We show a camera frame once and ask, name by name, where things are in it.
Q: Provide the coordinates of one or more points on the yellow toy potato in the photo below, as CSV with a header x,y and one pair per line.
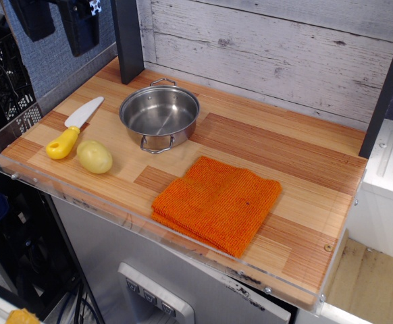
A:
x,y
94,157

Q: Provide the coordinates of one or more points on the clear acrylic table guard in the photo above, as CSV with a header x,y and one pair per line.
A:
x,y
107,216

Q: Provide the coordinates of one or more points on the dark shelf post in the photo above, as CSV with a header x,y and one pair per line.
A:
x,y
378,115
128,39

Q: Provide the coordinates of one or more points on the black plastic crate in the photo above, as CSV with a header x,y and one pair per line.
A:
x,y
16,93

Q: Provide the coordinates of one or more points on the white toy sink unit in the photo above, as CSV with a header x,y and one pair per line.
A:
x,y
378,176

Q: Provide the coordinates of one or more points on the yellow handled toy knife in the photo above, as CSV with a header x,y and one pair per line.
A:
x,y
62,146

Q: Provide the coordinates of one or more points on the dark right shelf post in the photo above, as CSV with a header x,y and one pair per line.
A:
x,y
378,115

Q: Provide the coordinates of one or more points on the stainless steel pot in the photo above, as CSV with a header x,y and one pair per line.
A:
x,y
161,116

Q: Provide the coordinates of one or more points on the dark left shelf post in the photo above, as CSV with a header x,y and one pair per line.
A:
x,y
128,39

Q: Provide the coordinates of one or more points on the orange knitted towel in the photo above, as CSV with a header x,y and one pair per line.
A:
x,y
217,204

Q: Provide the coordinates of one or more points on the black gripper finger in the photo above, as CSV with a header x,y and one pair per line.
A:
x,y
35,18
81,23

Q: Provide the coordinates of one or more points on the yellow object bottom left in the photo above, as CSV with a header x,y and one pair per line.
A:
x,y
22,316

